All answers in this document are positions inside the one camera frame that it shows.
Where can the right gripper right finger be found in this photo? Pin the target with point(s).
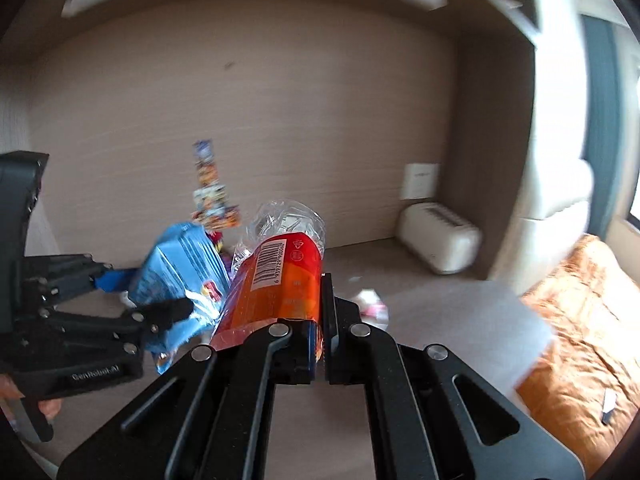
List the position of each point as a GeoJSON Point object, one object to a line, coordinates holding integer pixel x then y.
{"type": "Point", "coordinates": [430, 415]}

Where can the colourful wall stickers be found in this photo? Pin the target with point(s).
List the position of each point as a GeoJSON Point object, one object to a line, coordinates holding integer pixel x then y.
{"type": "Point", "coordinates": [212, 209]}

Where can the small white wall socket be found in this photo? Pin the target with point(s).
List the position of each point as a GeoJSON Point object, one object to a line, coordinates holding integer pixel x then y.
{"type": "Point", "coordinates": [420, 181]}

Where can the person's left hand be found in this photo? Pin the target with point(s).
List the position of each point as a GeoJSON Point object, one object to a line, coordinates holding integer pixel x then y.
{"type": "Point", "coordinates": [10, 393]}

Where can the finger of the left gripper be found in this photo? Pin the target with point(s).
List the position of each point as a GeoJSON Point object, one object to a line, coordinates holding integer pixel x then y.
{"type": "Point", "coordinates": [71, 333]}
{"type": "Point", "coordinates": [61, 278]}

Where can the beige ribbed speaker box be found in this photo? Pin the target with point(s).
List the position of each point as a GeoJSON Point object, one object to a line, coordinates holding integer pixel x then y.
{"type": "Point", "coordinates": [446, 242]}

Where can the orange label plastic bottle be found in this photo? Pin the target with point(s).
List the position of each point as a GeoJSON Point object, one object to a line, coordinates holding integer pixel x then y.
{"type": "Point", "coordinates": [276, 272]}

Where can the blue snack bag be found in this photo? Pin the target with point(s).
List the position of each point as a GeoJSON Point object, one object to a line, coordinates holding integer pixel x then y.
{"type": "Point", "coordinates": [182, 264]}

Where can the window with dark frame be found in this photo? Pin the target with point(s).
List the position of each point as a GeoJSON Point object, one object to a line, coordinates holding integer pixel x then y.
{"type": "Point", "coordinates": [633, 214]}

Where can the teal curtain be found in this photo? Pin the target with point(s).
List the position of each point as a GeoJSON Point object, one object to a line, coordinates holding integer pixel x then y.
{"type": "Point", "coordinates": [603, 140]}

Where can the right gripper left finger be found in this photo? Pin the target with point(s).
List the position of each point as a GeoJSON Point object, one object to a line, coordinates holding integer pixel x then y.
{"type": "Point", "coordinates": [208, 417]}

